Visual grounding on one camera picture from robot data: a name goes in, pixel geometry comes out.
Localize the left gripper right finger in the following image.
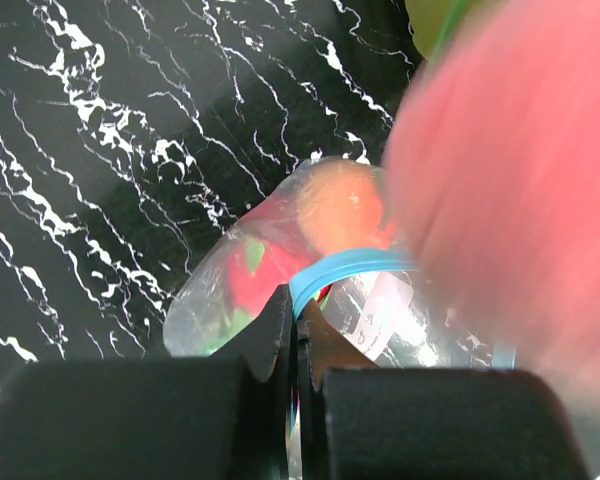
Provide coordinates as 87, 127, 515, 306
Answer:
297, 303, 588, 479

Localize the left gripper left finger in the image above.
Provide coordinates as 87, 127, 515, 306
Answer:
0, 286, 293, 479

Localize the red dragon fruit toy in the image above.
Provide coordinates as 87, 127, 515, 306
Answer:
218, 231, 322, 341

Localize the clear bag teal zipper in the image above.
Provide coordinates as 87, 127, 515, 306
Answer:
162, 155, 519, 480

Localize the peach toy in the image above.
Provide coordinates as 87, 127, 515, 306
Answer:
296, 159, 396, 256
384, 1, 600, 404

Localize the black marbled table mat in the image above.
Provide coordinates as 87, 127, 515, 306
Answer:
0, 1, 420, 386

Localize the olive green plastic bin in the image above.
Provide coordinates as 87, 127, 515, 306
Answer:
404, 0, 499, 61

